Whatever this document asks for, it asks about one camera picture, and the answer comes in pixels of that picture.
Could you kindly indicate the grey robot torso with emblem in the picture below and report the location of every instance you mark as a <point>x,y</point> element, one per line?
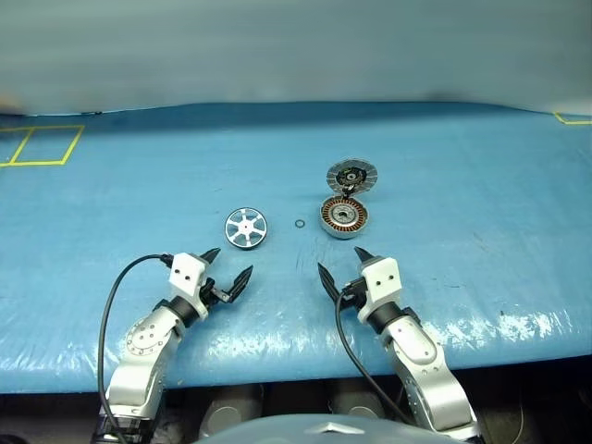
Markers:
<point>305,430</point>

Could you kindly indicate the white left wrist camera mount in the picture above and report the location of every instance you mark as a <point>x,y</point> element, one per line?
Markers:
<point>187,273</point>

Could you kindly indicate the motor stator with copper windings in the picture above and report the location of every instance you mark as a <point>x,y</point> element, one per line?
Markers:
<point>344,217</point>

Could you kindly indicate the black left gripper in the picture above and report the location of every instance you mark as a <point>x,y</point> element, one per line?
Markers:
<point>213,293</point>

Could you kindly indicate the dark grey rounded shape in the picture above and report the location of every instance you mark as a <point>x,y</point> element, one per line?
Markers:
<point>231,411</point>
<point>361,409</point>

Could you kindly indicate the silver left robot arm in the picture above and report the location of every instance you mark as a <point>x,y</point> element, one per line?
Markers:
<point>143,342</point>

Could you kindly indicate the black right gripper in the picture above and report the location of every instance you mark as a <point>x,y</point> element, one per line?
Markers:
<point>355,291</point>

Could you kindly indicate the finned motor cover with circuit board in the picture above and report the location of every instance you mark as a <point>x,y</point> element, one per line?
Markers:
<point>352,176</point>

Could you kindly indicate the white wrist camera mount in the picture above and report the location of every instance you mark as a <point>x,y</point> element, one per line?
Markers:
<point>381,277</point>
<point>187,273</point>

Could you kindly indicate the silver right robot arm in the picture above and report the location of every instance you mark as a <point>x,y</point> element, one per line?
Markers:
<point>425,365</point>

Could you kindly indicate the silver spoked rotor cap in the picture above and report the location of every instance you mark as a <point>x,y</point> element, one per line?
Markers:
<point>245,229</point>

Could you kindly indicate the blue plastic table cover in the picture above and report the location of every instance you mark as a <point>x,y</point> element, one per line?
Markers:
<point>416,287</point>

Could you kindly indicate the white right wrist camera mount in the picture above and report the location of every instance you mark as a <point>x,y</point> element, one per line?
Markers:
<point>381,277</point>

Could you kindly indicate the small black clip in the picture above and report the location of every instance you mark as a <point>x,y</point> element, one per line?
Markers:
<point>97,112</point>

